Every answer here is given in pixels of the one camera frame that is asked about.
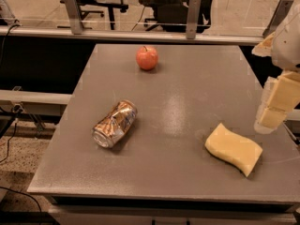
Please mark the right metal rail bracket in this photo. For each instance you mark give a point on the right metal rail bracket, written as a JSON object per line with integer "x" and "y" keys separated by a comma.
{"x": 281, "y": 11}

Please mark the left metal rail bracket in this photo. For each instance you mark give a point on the left metal rail bracket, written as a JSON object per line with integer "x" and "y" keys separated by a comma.
{"x": 74, "y": 16}

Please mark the grey horizontal metal rail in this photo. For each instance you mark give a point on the grey horizontal metal rail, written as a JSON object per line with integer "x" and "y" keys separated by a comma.
{"x": 135, "y": 37}

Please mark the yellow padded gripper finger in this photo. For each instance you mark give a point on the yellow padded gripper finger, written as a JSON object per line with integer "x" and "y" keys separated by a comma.
{"x": 264, "y": 48}
{"x": 280, "y": 96}

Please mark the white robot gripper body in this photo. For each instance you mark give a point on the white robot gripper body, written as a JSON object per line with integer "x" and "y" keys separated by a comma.
{"x": 288, "y": 49}

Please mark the crushed aluminium soda can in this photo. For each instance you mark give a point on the crushed aluminium soda can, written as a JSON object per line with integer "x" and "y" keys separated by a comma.
{"x": 115, "y": 125}

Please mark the yellow sponge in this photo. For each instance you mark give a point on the yellow sponge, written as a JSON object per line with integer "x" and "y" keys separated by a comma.
{"x": 241, "y": 152}

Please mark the red apple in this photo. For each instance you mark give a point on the red apple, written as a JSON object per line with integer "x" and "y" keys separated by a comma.
{"x": 147, "y": 57}

